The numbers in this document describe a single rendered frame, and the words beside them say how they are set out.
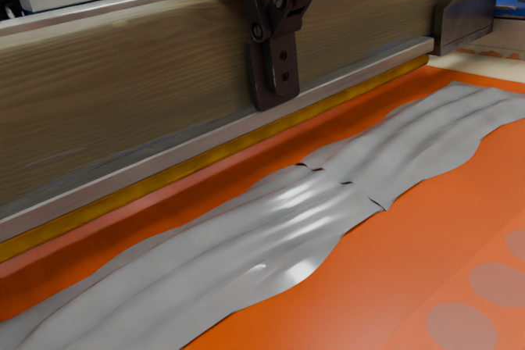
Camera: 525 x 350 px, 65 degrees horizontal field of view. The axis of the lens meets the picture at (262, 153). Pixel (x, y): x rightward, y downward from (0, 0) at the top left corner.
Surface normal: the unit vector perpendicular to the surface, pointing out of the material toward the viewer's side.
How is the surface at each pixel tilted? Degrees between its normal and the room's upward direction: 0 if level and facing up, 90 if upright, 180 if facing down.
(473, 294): 0
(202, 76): 90
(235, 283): 28
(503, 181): 0
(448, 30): 90
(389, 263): 0
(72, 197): 90
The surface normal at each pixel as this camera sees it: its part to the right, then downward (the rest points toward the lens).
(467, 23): 0.61, 0.31
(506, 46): -0.78, 0.38
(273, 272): 0.30, -0.41
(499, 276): -0.12, -0.87
